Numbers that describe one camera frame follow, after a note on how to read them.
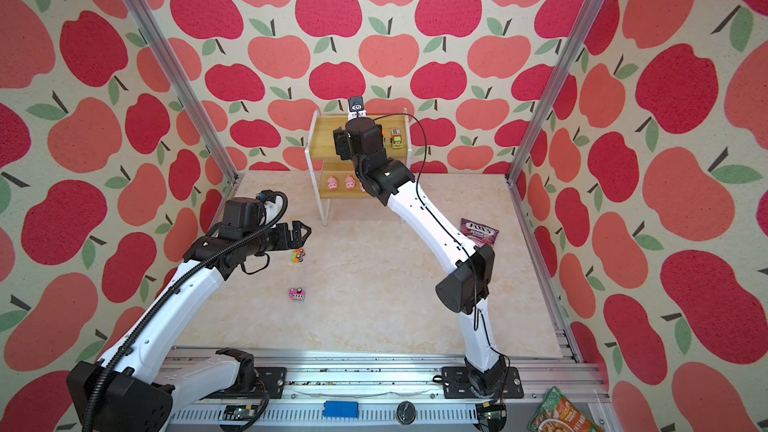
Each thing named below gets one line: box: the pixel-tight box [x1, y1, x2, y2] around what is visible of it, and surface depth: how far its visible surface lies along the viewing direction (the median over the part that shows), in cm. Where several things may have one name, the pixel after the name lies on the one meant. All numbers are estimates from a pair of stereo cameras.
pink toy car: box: [288, 287, 307, 303], surface depth 90 cm
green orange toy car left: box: [290, 247, 307, 264], surface depth 98 cm
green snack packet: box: [527, 386, 604, 432], surface depth 70 cm
